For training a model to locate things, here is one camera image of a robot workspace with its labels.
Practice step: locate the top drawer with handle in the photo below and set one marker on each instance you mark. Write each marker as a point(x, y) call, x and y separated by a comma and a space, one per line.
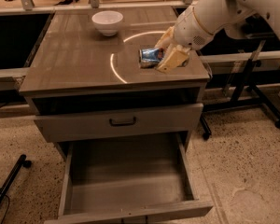
point(93, 125)

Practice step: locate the black drawer handle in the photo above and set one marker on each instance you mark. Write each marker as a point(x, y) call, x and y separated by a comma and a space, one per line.
point(124, 122)

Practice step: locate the blue silver redbull can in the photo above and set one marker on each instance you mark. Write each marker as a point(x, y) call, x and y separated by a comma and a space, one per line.
point(150, 57)

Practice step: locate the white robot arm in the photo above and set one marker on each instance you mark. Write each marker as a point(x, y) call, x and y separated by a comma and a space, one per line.
point(215, 15)

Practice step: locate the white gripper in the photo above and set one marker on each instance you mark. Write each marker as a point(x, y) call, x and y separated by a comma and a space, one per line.
point(188, 32)

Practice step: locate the black side table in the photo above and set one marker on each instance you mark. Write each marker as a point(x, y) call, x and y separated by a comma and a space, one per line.
point(246, 91)

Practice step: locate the white ceramic bowl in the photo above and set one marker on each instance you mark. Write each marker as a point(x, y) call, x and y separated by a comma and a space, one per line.
point(107, 22)

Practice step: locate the open middle drawer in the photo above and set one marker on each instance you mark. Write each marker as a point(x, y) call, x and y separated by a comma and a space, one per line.
point(142, 179)

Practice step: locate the black stand leg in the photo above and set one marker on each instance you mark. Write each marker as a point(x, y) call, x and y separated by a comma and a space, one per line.
point(21, 162)

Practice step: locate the grey drawer cabinet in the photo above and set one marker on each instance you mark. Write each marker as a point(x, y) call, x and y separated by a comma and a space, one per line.
point(78, 70)

